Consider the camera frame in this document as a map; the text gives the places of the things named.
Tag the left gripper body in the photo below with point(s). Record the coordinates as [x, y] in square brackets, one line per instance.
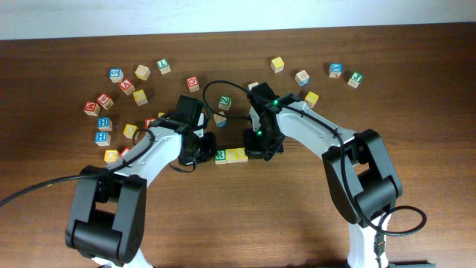
[204, 148]

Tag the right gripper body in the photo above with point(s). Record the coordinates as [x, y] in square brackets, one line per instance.
[262, 141]

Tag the green R block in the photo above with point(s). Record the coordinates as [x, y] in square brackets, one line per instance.
[220, 157]

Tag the yellow S block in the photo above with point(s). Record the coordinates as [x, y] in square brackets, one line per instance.
[231, 155]
[241, 155]

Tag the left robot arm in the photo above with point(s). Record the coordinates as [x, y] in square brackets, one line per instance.
[107, 218]

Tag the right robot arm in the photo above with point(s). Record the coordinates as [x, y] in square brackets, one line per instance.
[362, 180]

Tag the wood block blue side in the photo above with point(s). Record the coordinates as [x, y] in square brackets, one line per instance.
[220, 119]

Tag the green Z block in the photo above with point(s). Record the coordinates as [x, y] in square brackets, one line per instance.
[225, 102]

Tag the red A block lower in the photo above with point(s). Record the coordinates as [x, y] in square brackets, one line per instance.
[148, 121]

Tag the red a block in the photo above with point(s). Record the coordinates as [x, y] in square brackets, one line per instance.
[148, 121]
[127, 86]

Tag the plain white wood block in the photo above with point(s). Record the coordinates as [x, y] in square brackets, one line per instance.
[252, 85]

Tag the red Q block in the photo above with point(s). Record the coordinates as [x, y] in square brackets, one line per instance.
[193, 84]

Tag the yellow block mid left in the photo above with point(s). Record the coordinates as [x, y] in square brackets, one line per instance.
[129, 130]

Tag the red I block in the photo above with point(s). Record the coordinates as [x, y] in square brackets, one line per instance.
[124, 152]

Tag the wood block blue-side right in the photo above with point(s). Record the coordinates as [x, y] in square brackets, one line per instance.
[302, 78]

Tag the yellow block upper left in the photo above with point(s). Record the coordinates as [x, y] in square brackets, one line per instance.
[140, 97]

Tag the yellow block top right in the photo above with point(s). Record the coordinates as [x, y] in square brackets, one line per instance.
[277, 64]

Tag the yellow block bottom left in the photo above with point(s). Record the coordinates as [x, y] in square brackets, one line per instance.
[111, 156]

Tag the green L block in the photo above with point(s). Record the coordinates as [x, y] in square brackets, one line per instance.
[163, 66]

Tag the plain wood yellow-side block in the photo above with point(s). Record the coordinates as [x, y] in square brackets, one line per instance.
[142, 72]

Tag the red A block upper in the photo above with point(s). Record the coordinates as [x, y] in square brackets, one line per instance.
[127, 86]

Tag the blue H block lower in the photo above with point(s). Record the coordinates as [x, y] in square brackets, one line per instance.
[102, 139]

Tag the blue h block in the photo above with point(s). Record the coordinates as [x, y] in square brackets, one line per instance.
[102, 139]
[104, 124]

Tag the blue H block upper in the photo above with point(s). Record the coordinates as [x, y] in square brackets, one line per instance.
[104, 124]

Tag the blue X block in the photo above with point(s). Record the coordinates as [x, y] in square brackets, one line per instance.
[335, 70]

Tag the red 9 block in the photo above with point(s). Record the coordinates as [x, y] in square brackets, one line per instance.
[105, 101]

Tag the blue S block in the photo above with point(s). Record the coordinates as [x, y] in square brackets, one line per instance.
[116, 75]

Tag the green J block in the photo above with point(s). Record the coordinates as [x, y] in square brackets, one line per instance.
[355, 79]

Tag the red M block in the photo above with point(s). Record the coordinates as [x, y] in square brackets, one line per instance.
[91, 108]

